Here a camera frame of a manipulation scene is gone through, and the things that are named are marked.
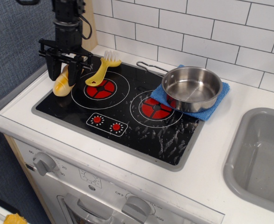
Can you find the grey oven knob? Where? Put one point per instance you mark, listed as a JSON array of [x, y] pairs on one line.
[[136, 207], [43, 163]]

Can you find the yellow dish brush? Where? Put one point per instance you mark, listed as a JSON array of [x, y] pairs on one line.
[[110, 59]]

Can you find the grey sink basin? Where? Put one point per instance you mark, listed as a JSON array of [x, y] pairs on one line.
[[249, 168]]

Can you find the white toy oven front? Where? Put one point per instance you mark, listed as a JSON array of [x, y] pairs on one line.
[[75, 196]]

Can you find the yellow object bottom left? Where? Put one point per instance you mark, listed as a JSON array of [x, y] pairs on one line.
[[14, 219]]

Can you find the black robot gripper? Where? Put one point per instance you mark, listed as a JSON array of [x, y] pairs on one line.
[[68, 40]]

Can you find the stainless steel pot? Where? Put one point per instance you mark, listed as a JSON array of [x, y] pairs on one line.
[[192, 89]]

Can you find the yellow toy bread loaf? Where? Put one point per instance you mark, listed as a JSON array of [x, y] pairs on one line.
[[61, 86]]

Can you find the blue microfiber cloth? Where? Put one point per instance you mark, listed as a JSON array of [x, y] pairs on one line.
[[211, 106]]

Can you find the black toy stovetop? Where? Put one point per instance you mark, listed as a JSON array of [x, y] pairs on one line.
[[121, 113]]

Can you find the right grey oven knob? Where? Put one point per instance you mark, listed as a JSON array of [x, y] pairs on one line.
[[136, 207]]

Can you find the left grey oven knob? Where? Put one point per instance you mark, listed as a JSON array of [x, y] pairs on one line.
[[43, 163]]

